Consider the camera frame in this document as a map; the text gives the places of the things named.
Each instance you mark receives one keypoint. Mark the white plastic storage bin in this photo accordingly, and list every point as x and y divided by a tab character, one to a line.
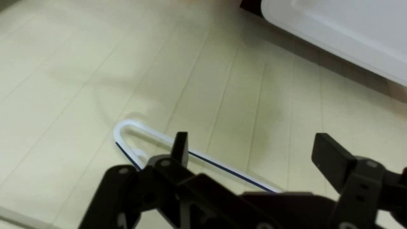
339	30

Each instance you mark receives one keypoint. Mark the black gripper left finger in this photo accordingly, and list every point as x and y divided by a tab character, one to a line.
170	195

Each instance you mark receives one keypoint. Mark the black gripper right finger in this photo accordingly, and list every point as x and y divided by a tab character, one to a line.
360	186

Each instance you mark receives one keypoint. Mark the white plastic clothes hanger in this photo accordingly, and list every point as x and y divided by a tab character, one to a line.
128	125

